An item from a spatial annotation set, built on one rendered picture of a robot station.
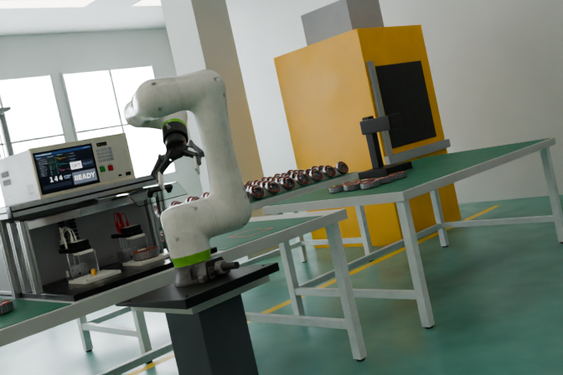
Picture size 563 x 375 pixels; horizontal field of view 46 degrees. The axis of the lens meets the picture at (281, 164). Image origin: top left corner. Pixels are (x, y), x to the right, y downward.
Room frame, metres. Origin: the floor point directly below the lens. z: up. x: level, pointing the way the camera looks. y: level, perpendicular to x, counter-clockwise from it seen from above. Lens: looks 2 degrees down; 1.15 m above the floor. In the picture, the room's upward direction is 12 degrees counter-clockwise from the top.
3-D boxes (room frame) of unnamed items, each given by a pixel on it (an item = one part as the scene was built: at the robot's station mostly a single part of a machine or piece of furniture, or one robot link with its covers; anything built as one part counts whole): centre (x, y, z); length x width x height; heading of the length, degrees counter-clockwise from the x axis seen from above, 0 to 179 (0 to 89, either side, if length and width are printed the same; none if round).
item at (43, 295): (2.66, 0.73, 0.76); 0.64 x 0.47 x 0.02; 133
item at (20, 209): (2.89, 0.94, 1.09); 0.68 x 0.44 x 0.05; 133
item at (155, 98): (2.09, 0.35, 1.35); 0.18 x 0.13 x 0.12; 19
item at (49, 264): (2.84, 0.89, 0.92); 0.66 x 0.01 x 0.30; 133
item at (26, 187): (2.90, 0.93, 1.22); 0.44 x 0.39 x 0.20; 133
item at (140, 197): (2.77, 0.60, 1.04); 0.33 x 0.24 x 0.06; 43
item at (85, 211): (2.73, 0.79, 1.03); 0.62 x 0.01 x 0.03; 133
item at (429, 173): (4.43, -0.87, 0.38); 1.85 x 1.10 x 0.75; 133
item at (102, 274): (2.57, 0.80, 0.78); 0.15 x 0.15 x 0.01; 43
